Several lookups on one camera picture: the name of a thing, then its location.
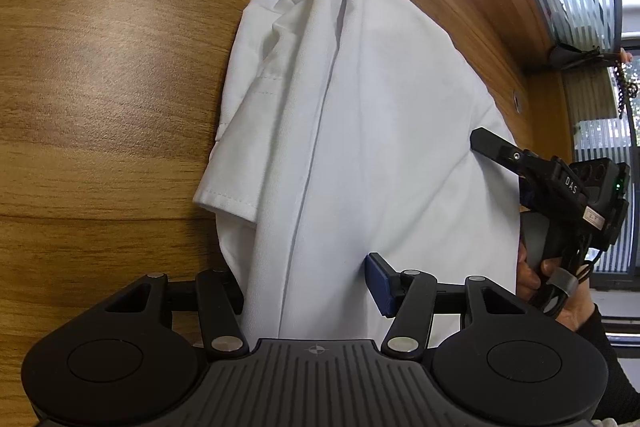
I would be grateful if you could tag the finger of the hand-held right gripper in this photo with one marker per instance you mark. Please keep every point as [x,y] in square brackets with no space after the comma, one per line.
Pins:
[530,199]
[495,147]

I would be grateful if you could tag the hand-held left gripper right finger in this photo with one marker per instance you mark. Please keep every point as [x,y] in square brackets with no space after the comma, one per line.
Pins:
[380,284]

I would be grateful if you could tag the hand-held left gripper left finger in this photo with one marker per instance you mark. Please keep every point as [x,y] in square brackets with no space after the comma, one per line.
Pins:
[215,302]

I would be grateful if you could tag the white shirt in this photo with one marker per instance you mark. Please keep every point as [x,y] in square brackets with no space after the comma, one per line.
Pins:
[375,132]

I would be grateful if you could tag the person's right forearm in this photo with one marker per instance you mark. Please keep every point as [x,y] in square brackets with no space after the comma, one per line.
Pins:
[615,367]

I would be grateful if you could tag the person's right hand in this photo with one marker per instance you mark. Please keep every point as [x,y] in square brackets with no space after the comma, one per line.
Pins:
[527,279]

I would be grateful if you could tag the dark grey corner piece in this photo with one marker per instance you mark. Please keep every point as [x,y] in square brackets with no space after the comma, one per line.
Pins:
[567,57]

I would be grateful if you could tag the pink figurine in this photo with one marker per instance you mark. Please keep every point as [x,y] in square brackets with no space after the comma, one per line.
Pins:
[626,55]

